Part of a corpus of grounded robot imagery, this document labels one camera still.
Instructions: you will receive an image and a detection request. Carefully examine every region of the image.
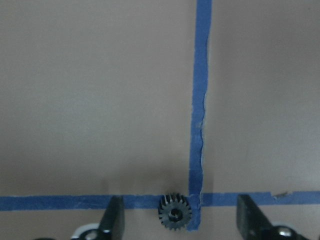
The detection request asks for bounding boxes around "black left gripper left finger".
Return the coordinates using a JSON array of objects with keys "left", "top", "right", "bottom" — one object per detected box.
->
[{"left": 98, "top": 196, "right": 125, "bottom": 240}]

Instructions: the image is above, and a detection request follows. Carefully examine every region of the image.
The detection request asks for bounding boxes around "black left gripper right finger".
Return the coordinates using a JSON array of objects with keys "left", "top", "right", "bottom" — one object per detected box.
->
[{"left": 236, "top": 194, "right": 273, "bottom": 240}]

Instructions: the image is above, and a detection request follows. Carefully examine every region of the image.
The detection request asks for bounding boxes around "small black bearing gear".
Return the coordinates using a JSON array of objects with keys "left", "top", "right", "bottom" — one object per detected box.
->
[{"left": 158, "top": 193, "right": 193, "bottom": 231}]

